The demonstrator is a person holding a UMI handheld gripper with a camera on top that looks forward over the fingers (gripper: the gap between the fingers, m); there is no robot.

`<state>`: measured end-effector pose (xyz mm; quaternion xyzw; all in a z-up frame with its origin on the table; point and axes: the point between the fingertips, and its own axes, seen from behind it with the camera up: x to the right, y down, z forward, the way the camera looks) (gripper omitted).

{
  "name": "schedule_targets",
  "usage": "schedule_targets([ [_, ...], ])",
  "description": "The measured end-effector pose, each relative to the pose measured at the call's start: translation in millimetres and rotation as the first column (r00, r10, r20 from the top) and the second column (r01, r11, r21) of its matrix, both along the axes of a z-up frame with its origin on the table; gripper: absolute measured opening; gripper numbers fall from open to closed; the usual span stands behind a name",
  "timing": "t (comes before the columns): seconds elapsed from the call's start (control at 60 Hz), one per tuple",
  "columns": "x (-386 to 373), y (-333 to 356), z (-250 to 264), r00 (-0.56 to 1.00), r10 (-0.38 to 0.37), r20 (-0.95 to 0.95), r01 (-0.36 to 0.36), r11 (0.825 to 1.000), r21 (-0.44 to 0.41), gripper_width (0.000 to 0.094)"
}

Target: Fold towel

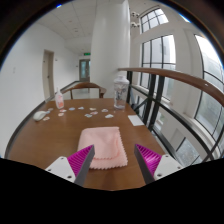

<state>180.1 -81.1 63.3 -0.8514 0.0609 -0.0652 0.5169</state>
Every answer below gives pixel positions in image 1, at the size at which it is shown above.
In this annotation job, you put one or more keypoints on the pink towel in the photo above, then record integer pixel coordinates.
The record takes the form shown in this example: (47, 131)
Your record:
(101, 143)

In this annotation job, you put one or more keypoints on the white single door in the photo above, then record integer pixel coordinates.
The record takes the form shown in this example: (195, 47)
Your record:
(48, 75)

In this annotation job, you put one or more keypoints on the grey glazed double door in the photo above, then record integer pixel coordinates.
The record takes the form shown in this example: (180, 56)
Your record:
(84, 70)

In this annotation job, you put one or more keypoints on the white computer mouse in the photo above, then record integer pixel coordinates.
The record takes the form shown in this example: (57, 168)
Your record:
(40, 115)

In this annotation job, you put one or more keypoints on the small high black-framed window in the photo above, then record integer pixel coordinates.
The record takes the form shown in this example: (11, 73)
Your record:
(153, 19)

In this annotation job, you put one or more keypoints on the wooden handrail black railing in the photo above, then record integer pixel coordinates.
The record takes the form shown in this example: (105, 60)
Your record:
(186, 78)

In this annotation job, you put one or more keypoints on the wooden chair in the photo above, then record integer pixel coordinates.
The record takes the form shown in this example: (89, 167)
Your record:
(83, 85)

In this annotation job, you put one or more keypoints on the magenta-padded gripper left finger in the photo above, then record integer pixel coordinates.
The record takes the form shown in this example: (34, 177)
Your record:
(61, 166)

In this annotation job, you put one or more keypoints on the small colourful sticker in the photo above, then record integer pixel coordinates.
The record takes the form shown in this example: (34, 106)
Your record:
(94, 113)
(88, 115)
(60, 114)
(92, 109)
(109, 116)
(62, 110)
(81, 108)
(47, 112)
(50, 109)
(104, 110)
(46, 118)
(71, 108)

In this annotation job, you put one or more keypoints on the tall black-framed window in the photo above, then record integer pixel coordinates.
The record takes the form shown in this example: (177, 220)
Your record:
(211, 86)
(158, 56)

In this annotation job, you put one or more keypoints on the white pump bottle orange label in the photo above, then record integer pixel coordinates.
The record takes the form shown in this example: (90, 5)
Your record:
(59, 100)

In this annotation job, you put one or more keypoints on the green exit sign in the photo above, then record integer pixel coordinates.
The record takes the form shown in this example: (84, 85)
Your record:
(87, 53)

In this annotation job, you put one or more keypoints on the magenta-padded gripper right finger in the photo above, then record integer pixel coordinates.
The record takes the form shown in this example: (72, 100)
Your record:
(166, 165)

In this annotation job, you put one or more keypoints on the clear plastic bottle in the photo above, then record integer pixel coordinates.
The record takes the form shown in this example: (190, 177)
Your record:
(121, 93)

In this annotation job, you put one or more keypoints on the white paper card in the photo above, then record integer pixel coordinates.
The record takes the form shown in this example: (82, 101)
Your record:
(136, 120)

